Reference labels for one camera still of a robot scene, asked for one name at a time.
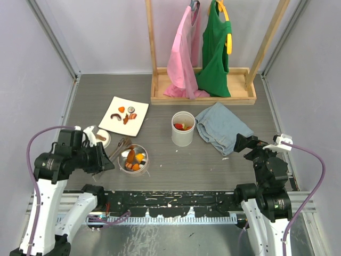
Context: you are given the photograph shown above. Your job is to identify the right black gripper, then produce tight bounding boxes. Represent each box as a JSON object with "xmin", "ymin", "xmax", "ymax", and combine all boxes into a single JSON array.
[{"xmin": 234, "ymin": 132, "xmax": 282, "ymax": 187}]

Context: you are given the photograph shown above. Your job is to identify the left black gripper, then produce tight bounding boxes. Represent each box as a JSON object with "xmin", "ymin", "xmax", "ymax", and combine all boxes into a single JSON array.
[{"xmin": 73, "ymin": 141, "xmax": 114, "ymax": 173}]

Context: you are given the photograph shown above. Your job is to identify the metal tongs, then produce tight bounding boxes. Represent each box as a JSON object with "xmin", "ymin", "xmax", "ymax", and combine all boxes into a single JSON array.
[{"xmin": 108, "ymin": 137, "xmax": 132, "ymax": 162}]

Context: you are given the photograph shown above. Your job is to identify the pink metal bowl container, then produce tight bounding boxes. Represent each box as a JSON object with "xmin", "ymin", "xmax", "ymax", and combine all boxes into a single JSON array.
[{"xmin": 117, "ymin": 144, "xmax": 150, "ymax": 177}]

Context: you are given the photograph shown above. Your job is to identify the blue denim shorts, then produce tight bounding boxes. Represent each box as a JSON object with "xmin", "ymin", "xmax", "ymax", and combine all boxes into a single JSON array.
[{"xmin": 195, "ymin": 102, "xmax": 254, "ymax": 156}]

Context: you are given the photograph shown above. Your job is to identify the tall white cylinder container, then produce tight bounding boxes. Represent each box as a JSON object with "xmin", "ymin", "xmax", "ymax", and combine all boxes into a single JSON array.
[{"xmin": 171, "ymin": 111, "xmax": 196, "ymax": 147}]

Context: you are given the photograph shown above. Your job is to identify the orange food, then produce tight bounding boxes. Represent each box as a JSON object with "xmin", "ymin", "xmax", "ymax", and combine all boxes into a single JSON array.
[{"xmin": 173, "ymin": 123, "xmax": 192, "ymax": 131}]

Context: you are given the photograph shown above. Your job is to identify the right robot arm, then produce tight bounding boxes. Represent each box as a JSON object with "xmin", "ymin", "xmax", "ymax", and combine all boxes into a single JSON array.
[{"xmin": 233, "ymin": 134, "xmax": 293, "ymax": 255}]

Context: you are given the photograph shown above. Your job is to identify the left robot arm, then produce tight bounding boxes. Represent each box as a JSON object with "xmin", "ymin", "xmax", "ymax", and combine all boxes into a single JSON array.
[{"xmin": 10, "ymin": 126, "xmax": 114, "ymax": 255}]

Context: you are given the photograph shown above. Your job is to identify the white square plate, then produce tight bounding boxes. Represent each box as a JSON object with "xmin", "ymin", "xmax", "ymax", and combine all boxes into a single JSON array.
[{"xmin": 98, "ymin": 97, "xmax": 149, "ymax": 137}]

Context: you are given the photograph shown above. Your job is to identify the wooden clothes rack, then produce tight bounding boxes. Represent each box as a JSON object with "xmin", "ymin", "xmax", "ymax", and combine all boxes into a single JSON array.
[{"xmin": 145, "ymin": 1, "xmax": 290, "ymax": 105}]

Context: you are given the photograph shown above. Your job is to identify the green hanging tank top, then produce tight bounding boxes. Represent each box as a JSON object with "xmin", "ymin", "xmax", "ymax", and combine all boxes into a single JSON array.
[{"xmin": 196, "ymin": 16, "xmax": 231, "ymax": 98}]

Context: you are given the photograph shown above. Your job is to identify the yellow clothes hanger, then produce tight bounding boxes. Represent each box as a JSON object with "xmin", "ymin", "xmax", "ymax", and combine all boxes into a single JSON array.
[{"xmin": 208, "ymin": 1, "xmax": 232, "ymax": 55}]

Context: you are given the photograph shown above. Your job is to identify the pink hanging shirt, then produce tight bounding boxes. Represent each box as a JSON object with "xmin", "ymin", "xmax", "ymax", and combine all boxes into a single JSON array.
[{"xmin": 164, "ymin": 6, "xmax": 209, "ymax": 100}]

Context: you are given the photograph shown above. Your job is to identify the grey clothes hanger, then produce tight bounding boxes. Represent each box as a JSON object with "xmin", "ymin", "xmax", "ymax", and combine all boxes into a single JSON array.
[{"xmin": 189, "ymin": 0, "xmax": 200, "ymax": 11}]

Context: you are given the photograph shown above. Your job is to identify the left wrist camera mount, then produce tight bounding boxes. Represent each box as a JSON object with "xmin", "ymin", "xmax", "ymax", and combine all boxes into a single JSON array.
[{"xmin": 74, "ymin": 125, "xmax": 98, "ymax": 148}]

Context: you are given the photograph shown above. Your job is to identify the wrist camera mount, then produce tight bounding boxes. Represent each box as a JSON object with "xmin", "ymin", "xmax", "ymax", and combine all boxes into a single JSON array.
[
  {"xmin": 74, "ymin": 125, "xmax": 98, "ymax": 148},
  {"xmin": 263, "ymin": 133, "xmax": 293, "ymax": 153}
]

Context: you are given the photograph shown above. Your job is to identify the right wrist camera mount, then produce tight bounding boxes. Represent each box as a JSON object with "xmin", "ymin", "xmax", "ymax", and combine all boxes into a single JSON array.
[{"xmin": 263, "ymin": 133, "xmax": 293, "ymax": 153}]

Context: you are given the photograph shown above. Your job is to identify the white lid with brown strap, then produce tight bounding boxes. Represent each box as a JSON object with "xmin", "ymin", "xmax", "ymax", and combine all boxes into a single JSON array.
[{"xmin": 95, "ymin": 129, "xmax": 111, "ymax": 149}]

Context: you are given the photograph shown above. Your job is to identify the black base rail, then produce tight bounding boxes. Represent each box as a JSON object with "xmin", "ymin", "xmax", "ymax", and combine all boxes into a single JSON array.
[{"xmin": 76, "ymin": 189, "xmax": 256, "ymax": 218}]

